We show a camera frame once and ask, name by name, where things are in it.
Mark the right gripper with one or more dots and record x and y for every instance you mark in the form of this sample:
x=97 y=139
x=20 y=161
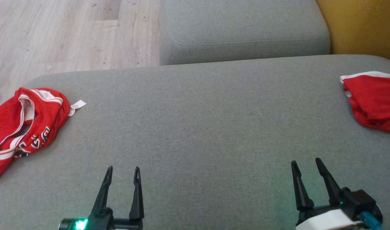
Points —
x=326 y=220

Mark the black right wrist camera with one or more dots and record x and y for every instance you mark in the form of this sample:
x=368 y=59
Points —
x=358 y=199

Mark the long yellow sofa backrest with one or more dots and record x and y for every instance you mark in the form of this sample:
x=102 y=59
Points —
x=364 y=25

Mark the medium grey sofa seat cushion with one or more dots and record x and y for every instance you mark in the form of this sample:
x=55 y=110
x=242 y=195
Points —
x=243 y=28

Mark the red jersey with white trim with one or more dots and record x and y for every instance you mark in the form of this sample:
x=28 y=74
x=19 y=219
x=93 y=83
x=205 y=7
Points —
x=44 y=118

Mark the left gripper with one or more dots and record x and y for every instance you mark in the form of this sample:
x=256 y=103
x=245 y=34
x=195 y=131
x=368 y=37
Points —
x=99 y=225

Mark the large grey sofa seat cushion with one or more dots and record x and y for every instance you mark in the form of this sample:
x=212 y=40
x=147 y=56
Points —
x=198 y=121

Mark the red shorts with white stripe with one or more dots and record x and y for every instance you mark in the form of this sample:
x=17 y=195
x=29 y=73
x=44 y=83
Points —
x=377 y=99

